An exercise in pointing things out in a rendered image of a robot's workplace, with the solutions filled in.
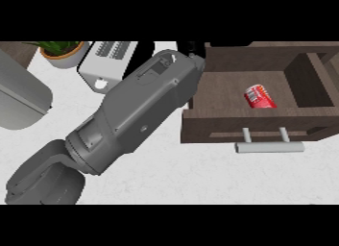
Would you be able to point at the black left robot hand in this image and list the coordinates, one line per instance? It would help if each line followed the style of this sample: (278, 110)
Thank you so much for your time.
(191, 48)

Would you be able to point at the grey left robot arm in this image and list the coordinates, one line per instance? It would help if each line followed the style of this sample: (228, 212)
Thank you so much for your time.
(138, 99)

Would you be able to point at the brown wooden drawer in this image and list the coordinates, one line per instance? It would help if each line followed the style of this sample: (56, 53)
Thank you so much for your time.
(222, 89)
(214, 123)

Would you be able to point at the red can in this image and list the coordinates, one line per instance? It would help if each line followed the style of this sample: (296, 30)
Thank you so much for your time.
(258, 96)

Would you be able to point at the brown wooden drawer front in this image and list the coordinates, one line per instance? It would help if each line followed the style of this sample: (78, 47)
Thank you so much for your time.
(214, 123)

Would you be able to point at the white toaster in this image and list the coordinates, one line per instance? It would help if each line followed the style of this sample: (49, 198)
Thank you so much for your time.
(103, 68)

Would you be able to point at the green plant in white pot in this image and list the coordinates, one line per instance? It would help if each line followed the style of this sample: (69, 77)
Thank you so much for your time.
(65, 57)

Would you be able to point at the brown wooden cabinet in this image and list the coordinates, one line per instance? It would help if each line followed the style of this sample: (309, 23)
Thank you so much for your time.
(312, 80)

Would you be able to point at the pale grey rounded appliance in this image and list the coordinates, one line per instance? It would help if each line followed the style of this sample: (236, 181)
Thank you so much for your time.
(10, 93)

